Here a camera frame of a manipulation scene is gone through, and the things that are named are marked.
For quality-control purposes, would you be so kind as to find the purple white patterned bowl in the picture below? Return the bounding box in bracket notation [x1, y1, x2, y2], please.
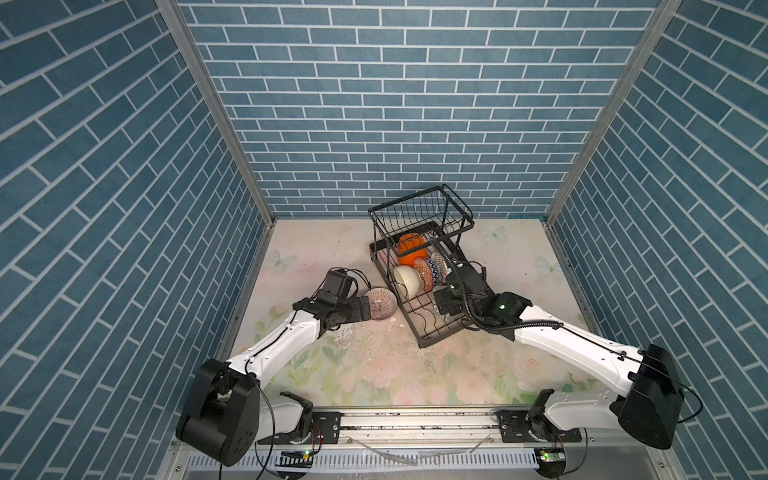
[365, 287, 398, 320]

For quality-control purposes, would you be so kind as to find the orange patterned cream bowl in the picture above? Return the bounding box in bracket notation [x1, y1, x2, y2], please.
[413, 257, 441, 292]

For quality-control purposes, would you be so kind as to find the plain cream white bowl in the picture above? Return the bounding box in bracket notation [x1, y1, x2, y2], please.
[393, 265, 422, 301]

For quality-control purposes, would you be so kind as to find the orange plastic bowl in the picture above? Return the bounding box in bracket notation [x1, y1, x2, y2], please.
[396, 233, 428, 266]

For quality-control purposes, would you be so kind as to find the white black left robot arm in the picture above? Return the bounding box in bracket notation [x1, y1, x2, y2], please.
[175, 267, 371, 467]

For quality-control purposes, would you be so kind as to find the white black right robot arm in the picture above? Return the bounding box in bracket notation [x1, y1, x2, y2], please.
[434, 262, 685, 450]

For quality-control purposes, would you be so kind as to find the black wire dish rack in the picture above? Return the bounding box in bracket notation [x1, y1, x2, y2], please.
[368, 184, 497, 349]

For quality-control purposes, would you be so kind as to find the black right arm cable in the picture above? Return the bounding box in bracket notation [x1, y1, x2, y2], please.
[440, 239, 565, 335]

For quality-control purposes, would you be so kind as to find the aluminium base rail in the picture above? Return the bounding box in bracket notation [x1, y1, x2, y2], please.
[162, 406, 675, 479]

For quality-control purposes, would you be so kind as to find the aluminium left corner post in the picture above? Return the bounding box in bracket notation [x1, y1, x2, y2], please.
[154, 0, 276, 227]

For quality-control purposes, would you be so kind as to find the aluminium corner post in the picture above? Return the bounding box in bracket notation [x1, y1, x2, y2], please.
[154, 0, 276, 227]
[544, 0, 685, 224]

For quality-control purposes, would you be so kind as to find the aluminium right corner post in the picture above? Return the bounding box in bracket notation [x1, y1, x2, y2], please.
[544, 0, 685, 224]

